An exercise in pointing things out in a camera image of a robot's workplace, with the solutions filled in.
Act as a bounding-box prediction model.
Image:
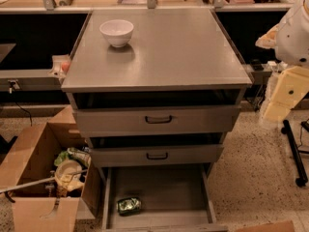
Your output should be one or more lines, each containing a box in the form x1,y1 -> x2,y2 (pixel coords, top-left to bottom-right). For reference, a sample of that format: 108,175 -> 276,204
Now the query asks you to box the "green bag in box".
54,147 -> 91,167

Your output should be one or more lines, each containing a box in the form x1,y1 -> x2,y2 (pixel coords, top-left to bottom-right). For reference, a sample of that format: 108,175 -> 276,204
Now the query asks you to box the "grey metal rod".
0,169 -> 88,193

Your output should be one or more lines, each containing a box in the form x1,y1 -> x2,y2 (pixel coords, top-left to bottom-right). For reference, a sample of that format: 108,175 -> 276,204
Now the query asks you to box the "brown cardboard box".
0,106 -> 100,232

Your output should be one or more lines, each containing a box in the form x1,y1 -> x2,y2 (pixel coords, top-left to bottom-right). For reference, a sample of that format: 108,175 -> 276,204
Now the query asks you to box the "white ceramic bowl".
99,19 -> 134,47

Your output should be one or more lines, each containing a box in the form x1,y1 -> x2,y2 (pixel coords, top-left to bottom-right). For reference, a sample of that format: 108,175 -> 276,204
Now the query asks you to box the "grey drawer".
73,105 -> 240,137
90,144 -> 223,167
102,164 -> 228,232

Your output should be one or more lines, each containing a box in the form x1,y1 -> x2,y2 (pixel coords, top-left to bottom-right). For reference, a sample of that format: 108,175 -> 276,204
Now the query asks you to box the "grey metal drawer cabinet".
60,7 -> 254,232

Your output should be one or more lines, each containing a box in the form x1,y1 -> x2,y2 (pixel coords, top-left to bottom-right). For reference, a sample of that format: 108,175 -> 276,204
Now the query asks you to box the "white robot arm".
256,0 -> 309,124

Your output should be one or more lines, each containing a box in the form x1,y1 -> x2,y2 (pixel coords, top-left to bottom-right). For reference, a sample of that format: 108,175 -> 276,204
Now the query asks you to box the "crushed green can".
116,197 -> 142,216

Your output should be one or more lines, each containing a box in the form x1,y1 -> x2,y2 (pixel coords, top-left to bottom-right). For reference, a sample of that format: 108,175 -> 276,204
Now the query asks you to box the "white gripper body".
263,66 -> 309,123

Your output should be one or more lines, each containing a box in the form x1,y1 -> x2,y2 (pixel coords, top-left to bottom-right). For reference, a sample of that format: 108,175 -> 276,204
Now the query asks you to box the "black floor stand bar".
281,120 -> 308,188

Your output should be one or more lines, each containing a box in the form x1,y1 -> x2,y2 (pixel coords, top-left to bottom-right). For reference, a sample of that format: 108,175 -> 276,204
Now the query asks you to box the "small tray with red object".
48,54 -> 70,78

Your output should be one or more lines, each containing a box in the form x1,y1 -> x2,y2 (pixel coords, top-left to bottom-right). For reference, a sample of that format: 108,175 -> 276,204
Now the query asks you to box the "top grey drawer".
73,105 -> 240,137

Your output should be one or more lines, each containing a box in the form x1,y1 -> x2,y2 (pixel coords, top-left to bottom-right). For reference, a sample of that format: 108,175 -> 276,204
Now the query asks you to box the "cream bowl in box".
55,159 -> 84,191

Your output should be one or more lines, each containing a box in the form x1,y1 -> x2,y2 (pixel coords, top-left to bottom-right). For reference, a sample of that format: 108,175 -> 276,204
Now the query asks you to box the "middle grey drawer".
90,144 -> 223,167

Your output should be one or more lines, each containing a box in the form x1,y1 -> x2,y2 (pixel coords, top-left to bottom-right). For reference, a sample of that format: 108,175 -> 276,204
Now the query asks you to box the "bottom grey drawer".
102,164 -> 228,232

